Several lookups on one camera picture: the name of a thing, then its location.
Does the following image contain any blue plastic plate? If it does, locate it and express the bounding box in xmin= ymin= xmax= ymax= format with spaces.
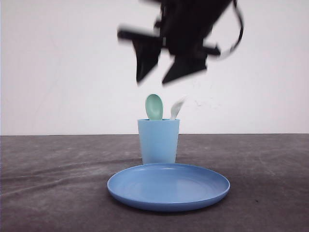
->
xmin=107 ymin=163 xmax=230 ymax=212

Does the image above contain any mint green plastic spoon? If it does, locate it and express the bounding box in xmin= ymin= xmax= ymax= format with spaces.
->
xmin=145 ymin=94 xmax=163 ymax=120

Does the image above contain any light blue plastic cup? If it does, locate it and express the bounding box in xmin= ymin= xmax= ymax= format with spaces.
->
xmin=138 ymin=119 xmax=180 ymax=164

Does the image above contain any dark grey table cloth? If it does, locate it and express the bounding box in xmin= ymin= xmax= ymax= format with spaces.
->
xmin=0 ymin=134 xmax=309 ymax=232

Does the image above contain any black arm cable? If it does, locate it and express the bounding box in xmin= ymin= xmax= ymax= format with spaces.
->
xmin=217 ymin=0 xmax=244 ymax=60

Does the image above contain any white plastic fork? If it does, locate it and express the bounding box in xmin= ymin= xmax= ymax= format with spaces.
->
xmin=170 ymin=96 xmax=187 ymax=120

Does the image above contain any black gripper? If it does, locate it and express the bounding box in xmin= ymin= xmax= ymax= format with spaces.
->
xmin=117 ymin=0 xmax=231 ymax=84

